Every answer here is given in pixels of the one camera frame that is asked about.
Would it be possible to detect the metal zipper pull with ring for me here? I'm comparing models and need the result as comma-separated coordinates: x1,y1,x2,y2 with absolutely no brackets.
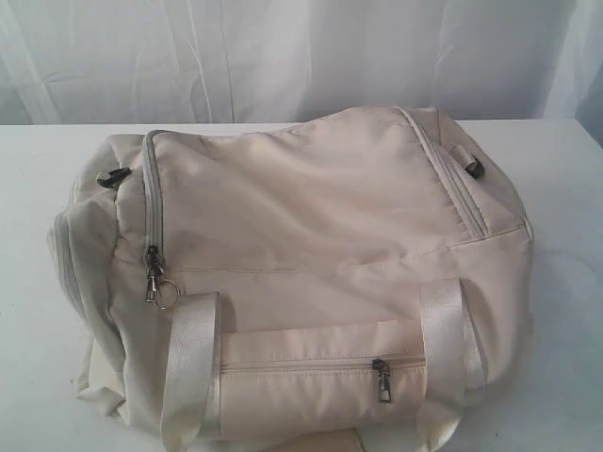
145,245,181,312

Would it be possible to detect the beige duffel bag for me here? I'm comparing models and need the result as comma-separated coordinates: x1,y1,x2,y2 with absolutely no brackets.
50,106,533,451

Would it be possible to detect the front pocket zipper pull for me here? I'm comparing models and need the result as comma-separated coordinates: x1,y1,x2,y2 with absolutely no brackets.
371,359,391,399

